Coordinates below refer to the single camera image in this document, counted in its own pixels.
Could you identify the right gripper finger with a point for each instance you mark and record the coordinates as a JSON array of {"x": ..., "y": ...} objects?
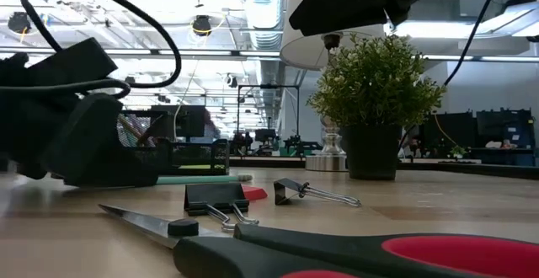
[{"x": 341, "y": 4}]

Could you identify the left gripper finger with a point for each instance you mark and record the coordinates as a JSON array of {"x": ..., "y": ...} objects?
[{"x": 118, "y": 170}]

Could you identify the teal pen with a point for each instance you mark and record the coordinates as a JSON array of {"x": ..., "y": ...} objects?
[{"x": 198, "y": 180}]

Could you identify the black binder clip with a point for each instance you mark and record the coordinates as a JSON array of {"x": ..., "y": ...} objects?
[
  {"x": 286, "y": 191},
  {"x": 215, "y": 196}
]

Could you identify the orange eraser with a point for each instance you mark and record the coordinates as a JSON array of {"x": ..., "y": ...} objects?
[{"x": 254, "y": 194}]

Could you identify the background black robot arm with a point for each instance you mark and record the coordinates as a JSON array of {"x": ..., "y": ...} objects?
[{"x": 301, "y": 145}]

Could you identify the black mesh desk organizer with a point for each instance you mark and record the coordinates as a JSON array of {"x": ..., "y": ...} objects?
[{"x": 198, "y": 156}]

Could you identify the white shade table lamp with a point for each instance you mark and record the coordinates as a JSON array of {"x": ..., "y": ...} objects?
[{"x": 307, "y": 52}]

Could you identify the black computer monitor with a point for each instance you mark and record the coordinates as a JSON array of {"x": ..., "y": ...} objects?
[{"x": 189, "y": 122}]

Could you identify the green plant in black pot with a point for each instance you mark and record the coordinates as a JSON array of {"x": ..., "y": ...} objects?
[{"x": 375, "y": 88}]

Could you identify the black ceiling device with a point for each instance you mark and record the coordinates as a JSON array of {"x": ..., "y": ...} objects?
[{"x": 201, "y": 25}]

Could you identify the black and red scissors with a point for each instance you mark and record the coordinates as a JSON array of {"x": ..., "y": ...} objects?
[{"x": 295, "y": 252}]

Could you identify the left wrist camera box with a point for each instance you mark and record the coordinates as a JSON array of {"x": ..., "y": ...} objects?
[{"x": 71, "y": 63}]

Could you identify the silver ventilation duct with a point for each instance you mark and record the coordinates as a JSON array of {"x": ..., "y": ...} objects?
[{"x": 266, "y": 12}]

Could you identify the black background stand frame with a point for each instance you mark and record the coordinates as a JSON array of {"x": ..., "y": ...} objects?
[{"x": 269, "y": 87}]

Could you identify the black metal table frame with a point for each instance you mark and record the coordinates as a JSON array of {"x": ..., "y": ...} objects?
[{"x": 269, "y": 162}]

